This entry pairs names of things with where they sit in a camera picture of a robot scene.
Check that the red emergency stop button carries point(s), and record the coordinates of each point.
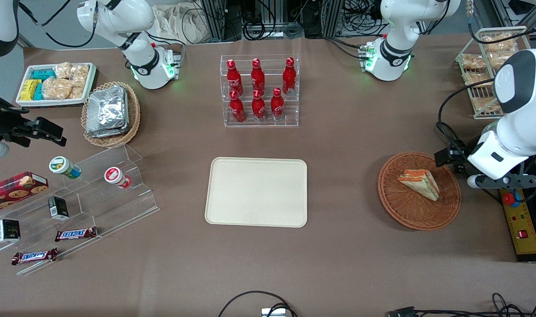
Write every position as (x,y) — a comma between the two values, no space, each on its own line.
(510,199)

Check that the round brown wicker basket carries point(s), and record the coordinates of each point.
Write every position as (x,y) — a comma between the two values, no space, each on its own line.
(404,211)

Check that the clear acrylic bottle rack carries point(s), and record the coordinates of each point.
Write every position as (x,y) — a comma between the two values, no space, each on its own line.
(261,124)

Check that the yellow snack pack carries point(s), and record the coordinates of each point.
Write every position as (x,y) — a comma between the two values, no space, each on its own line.
(29,90)

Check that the red cookie box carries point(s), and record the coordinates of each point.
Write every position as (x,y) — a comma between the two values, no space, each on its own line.
(12,190)

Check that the red cola bottle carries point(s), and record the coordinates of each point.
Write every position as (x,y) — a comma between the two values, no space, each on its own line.
(289,77)
(277,105)
(258,77)
(234,79)
(258,108)
(237,110)

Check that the clear rice cracker bag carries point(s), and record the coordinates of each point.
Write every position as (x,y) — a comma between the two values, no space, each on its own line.
(77,92)
(79,75)
(63,70)
(56,89)

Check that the red lidded cup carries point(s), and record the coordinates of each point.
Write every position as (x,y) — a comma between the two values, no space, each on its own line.
(116,177)

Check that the triangular sandwich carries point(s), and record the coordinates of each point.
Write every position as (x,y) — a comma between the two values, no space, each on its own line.
(422,182)

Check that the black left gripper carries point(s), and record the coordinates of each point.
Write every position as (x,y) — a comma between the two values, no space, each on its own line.
(460,159)

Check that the narrow teal snack pack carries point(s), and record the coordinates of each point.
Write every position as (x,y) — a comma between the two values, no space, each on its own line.
(38,91)

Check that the small black box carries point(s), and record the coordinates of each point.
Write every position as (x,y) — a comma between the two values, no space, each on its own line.
(8,230)
(58,208)

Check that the aluminium frame post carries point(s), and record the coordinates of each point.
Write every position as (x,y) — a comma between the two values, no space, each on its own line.
(333,17)
(214,20)

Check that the long teal snack pack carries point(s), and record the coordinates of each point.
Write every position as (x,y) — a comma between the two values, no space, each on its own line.
(43,74)

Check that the silver foil packet stack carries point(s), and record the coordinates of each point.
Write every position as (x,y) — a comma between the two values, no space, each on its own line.
(107,110)

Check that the clear acrylic stepped stand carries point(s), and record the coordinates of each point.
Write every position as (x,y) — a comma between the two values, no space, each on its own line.
(114,207)

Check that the brown snack bag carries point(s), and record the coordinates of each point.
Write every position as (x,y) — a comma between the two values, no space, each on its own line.
(477,78)
(499,59)
(472,61)
(499,42)

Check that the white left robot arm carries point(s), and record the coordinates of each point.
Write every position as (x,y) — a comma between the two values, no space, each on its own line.
(395,26)

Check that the small silver device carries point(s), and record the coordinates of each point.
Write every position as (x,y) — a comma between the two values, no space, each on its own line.
(273,312)

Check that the oval light wicker basket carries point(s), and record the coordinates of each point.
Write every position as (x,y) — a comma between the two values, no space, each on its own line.
(134,114)

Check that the beige plastic tray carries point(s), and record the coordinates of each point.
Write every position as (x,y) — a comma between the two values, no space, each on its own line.
(256,192)

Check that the yellow control box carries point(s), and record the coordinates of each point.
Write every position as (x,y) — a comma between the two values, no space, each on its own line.
(521,224)

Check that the beige cloth bag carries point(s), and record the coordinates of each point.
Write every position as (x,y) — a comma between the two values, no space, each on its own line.
(180,22)

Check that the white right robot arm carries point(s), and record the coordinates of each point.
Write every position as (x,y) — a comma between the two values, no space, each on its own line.
(136,17)

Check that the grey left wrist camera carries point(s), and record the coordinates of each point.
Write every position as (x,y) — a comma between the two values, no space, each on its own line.
(475,181)

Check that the green lidded cup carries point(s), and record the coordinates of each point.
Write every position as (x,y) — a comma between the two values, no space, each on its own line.
(63,167)

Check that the brown Snickers bar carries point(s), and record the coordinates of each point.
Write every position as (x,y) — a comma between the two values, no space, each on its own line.
(75,234)
(34,256)

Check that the white rectangular snack tray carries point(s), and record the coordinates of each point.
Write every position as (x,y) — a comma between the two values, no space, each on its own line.
(21,102)

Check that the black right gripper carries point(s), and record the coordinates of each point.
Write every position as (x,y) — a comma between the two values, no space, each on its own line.
(4,125)

